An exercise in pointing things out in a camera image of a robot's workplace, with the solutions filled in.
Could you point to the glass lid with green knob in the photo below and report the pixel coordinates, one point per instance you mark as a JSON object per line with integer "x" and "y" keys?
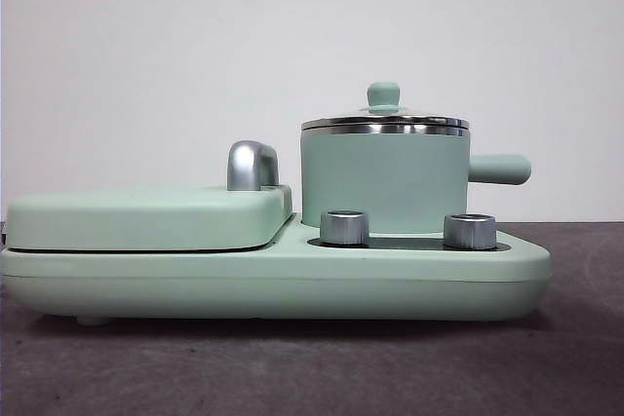
{"x": 382, "y": 94}

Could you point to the silver control knob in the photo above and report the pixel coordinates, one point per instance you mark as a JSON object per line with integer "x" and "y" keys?
{"x": 343, "y": 228}
{"x": 469, "y": 231}

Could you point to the mint green griddle cover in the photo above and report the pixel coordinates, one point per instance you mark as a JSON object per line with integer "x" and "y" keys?
{"x": 146, "y": 216}

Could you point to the mint green breakfast machine base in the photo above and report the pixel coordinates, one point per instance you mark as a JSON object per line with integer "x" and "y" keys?
{"x": 146, "y": 284}

